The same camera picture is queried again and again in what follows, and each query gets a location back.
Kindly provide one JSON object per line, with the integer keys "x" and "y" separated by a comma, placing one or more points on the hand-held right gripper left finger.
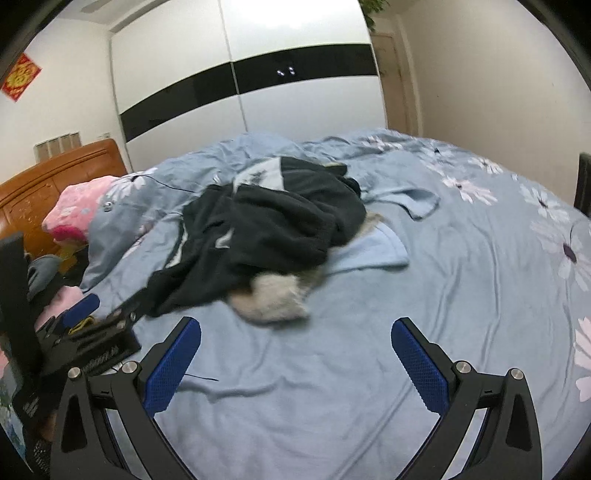
{"x": 173, "y": 364}

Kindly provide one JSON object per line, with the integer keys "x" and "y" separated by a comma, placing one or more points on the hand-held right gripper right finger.
{"x": 420, "y": 364}

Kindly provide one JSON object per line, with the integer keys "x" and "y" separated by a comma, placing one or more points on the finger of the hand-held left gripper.
{"x": 134, "y": 302}
{"x": 85, "y": 305}

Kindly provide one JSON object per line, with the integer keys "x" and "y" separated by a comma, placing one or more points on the black fleece jacket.
{"x": 277, "y": 221}

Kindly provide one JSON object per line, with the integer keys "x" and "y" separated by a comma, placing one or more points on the pink cloth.
{"x": 60, "y": 300}

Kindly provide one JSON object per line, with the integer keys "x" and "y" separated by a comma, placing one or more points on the grey cloth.
{"x": 41, "y": 274}

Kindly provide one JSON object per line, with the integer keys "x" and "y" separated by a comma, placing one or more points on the blue floral bed sheet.
{"x": 461, "y": 300}

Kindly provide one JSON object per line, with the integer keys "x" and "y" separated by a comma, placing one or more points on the pink floral pillow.
{"x": 78, "y": 207}

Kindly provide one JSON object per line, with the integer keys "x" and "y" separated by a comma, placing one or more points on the light blue shirt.
{"x": 378, "y": 249}

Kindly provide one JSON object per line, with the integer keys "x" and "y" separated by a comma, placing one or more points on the beige furry garment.
{"x": 277, "y": 297}

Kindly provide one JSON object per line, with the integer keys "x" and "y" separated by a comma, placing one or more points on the brown wooden headboard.
{"x": 46, "y": 175}

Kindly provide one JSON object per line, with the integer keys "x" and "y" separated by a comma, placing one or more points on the white wardrobe with black stripe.
{"x": 184, "y": 69}

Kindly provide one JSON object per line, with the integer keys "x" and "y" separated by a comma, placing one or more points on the green plant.
{"x": 376, "y": 11}

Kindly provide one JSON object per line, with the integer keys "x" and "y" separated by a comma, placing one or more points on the grey wall vent panel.
{"x": 55, "y": 146}

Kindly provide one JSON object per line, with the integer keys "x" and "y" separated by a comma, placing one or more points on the red square wall decoration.
{"x": 21, "y": 77}

